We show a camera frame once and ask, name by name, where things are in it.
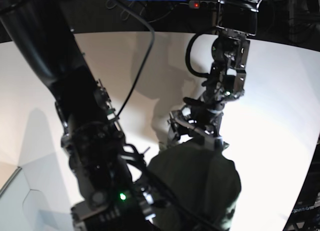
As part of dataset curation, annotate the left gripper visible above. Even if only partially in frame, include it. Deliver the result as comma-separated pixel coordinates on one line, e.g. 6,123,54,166
167,109,225,151

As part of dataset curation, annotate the green t-shirt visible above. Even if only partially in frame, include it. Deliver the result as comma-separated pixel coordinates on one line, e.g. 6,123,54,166
148,139,242,231

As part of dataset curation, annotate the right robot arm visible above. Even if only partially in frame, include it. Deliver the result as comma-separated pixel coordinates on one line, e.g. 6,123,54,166
0,0,154,231

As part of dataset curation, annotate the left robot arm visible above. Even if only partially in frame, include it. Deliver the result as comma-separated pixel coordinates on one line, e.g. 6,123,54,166
166,0,263,151

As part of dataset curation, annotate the black power strip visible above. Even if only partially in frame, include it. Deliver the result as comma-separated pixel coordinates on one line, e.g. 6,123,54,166
188,0,218,10

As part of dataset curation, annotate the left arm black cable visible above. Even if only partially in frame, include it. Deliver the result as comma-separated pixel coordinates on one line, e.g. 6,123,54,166
183,32,221,107

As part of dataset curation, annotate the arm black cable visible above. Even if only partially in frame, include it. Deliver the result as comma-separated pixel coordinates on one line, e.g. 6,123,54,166
104,0,156,117
183,32,221,107

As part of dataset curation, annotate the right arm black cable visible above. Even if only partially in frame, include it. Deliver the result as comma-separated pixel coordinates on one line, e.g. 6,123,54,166
104,0,156,117

